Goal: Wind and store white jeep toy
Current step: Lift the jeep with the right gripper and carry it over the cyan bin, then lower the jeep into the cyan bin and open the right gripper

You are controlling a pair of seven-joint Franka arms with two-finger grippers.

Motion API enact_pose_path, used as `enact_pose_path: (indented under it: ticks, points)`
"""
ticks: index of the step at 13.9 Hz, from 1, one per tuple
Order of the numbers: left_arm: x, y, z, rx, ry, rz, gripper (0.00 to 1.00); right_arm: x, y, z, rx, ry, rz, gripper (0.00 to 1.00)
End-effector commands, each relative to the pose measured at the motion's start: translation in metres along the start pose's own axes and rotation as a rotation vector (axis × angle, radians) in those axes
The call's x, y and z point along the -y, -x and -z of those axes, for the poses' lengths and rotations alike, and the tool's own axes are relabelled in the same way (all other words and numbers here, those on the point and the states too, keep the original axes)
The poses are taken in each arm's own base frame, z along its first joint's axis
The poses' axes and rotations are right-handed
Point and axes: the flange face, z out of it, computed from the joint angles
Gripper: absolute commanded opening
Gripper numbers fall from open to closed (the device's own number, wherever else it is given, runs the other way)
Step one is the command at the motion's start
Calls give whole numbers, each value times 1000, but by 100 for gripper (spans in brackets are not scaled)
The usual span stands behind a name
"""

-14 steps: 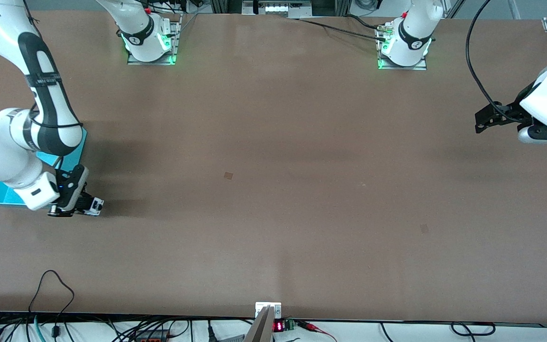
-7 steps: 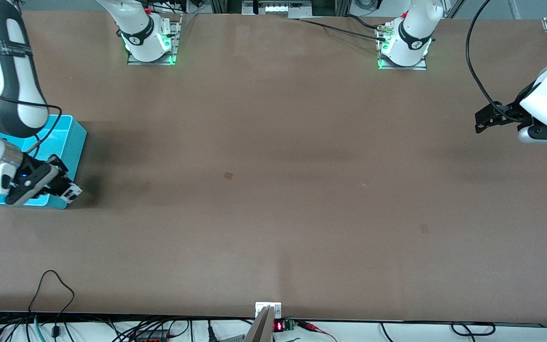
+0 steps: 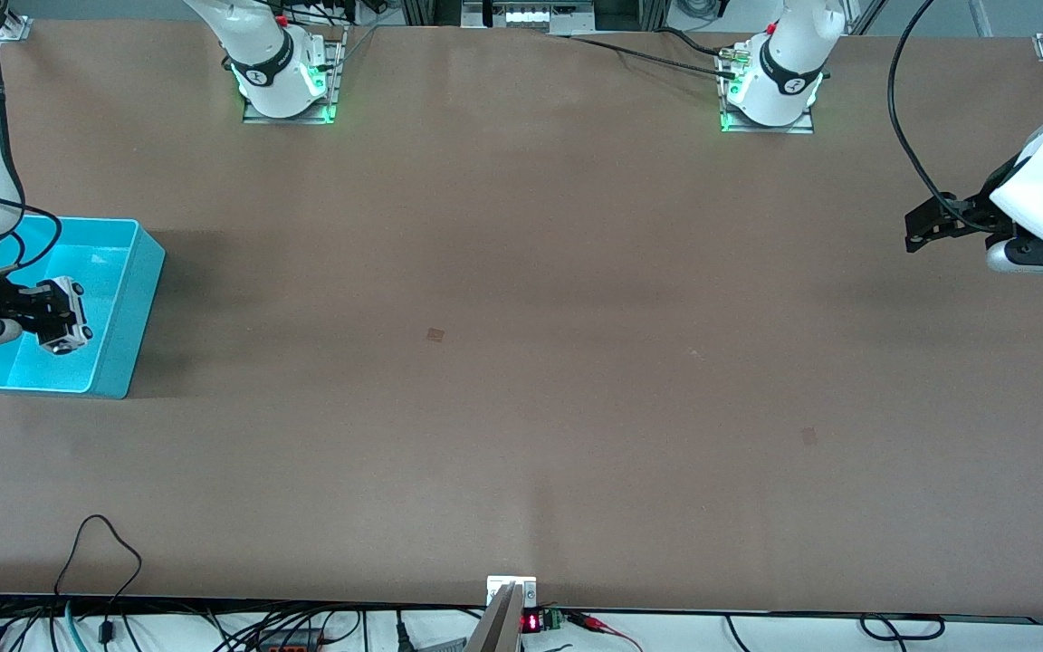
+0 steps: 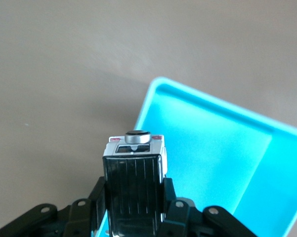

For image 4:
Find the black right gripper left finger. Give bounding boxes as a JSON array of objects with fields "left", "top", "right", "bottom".
[{"left": 0, "top": 176, "right": 107, "bottom": 237}]

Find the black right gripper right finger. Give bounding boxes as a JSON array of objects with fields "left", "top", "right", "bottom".
[{"left": 160, "top": 177, "right": 262, "bottom": 237}]

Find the white jeep toy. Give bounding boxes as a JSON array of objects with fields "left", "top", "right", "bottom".
[{"left": 92, "top": 129, "right": 168, "bottom": 237}]

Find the teal plastic bin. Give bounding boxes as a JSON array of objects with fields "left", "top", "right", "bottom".
[{"left": 96, "top": 76, "right": 297, "bottom": 237}]

